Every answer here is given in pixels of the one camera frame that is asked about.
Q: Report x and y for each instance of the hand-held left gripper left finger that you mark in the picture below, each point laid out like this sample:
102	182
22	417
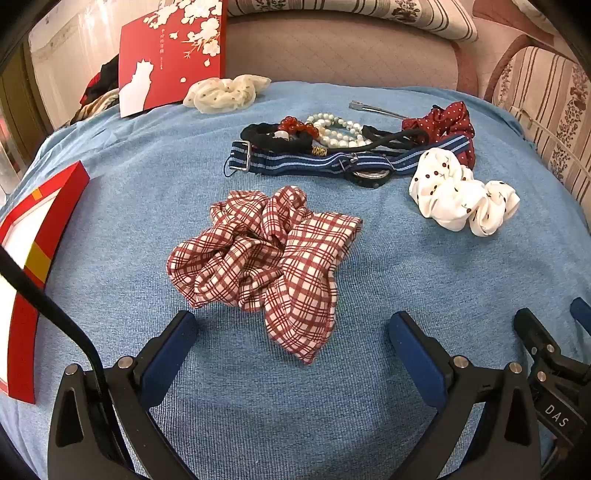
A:
171	350

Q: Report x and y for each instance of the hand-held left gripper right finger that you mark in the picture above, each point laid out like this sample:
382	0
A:
415	355

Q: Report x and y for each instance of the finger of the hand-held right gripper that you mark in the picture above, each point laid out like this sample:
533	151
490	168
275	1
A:
531	328
582	313

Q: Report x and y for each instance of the red plaid scrunchie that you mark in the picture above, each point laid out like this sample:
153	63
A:
295	277

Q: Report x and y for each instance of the red gift box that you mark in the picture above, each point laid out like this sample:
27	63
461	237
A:
23	350

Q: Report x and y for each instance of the white polka dot scrunchie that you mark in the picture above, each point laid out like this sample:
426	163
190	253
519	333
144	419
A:
443	184

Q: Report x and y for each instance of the blue towel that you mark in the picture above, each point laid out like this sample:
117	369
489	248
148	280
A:
138	184

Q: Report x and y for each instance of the striped floral sofa armrest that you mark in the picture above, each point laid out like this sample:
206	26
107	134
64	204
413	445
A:
549	106

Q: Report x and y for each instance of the red polka dot scrunchie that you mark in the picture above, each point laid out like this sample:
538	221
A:
443	122

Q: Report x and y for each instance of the metal hair clip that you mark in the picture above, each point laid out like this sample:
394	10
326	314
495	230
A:
364	107

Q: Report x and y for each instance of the cream dotted scrunchie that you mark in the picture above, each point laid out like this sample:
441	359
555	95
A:
217	94

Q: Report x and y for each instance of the pile of dark clothes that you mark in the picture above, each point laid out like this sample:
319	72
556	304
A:
104	85

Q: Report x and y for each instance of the mauve quilted cushion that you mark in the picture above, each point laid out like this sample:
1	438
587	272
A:
346	55

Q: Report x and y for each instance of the red floral box lid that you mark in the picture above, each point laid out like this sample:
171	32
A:
152	41

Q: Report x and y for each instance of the striped floral pillow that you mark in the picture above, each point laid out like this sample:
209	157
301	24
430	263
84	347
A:
369	14

